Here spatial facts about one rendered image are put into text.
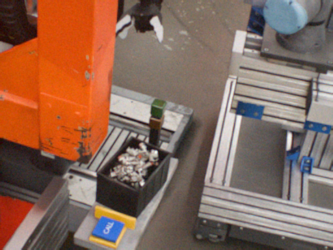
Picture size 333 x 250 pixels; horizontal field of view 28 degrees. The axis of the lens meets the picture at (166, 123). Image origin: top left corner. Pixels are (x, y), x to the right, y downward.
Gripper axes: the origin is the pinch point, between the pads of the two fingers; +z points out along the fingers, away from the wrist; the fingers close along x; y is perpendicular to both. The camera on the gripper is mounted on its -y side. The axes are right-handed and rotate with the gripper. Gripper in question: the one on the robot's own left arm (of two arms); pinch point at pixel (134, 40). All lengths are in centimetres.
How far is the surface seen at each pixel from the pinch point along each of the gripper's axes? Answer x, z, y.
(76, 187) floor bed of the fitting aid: 36, 18, 68
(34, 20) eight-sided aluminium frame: 37.6, -8.9, 4.3
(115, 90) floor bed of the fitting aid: 44, -42, 90
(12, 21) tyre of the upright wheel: 43.3, -5.9, 2.0
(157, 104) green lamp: -5.8, 10.5, 16.8
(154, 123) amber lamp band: -4.5, 13.8, 22.3
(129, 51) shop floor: 54, -81, 113
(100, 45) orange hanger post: 1.9, 13.9, -14.4
